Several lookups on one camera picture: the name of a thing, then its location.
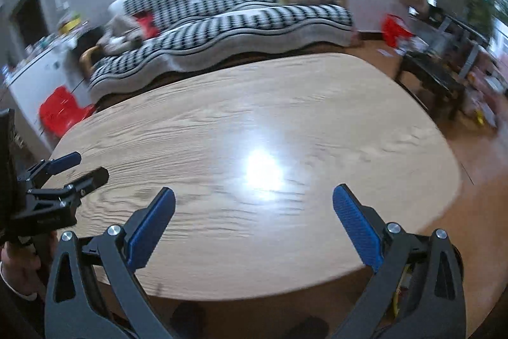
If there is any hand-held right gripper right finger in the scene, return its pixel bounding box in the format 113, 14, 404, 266
332, 183, 467, 339

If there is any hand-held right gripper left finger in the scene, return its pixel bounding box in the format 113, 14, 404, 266
43, 187, 176, 339

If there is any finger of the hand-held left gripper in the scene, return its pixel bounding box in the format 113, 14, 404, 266
18, 152, 82, 185
28, 166, 110, 205

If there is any black bin with yellow rim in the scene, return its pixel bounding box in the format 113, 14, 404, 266
391, 244, 465, 328

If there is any person's left forearm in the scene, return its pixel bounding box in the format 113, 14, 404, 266
0, 261, 46, 339

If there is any person's left hand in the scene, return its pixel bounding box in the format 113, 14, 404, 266
0, 232, 56, 296

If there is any red plastic stool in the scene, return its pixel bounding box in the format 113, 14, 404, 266
38, 85, 96, 139

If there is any white cabinet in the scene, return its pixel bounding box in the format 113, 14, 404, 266
4, 37, 92, 149

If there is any person's dark shoe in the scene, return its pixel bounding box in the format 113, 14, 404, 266
170, 301, 207, 339
286, 315, 330, 339

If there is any row of small bottles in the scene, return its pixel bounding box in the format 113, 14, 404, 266
24, 33, 76, 54

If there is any yellow green box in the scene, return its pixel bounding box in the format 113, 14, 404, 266
57, 15, 82, 34

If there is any brown plush toy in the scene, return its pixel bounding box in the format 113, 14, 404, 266
97, 13, 144, 54

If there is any red cloth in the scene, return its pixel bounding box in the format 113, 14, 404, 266
135, 11, 159, 40

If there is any black wooden stool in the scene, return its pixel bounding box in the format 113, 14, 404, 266
395, 52, 467, 121

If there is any pile of toys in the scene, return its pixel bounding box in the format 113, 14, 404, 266
462, 45, 508, 133

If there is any red plastic bag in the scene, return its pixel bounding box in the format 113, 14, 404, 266
381, 14, 411, 46

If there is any black white striped sofa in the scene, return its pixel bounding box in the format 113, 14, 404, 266
79, 0, 355, 103

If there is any metal folding frame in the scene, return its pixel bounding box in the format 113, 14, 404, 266
409, 5, 493, 79

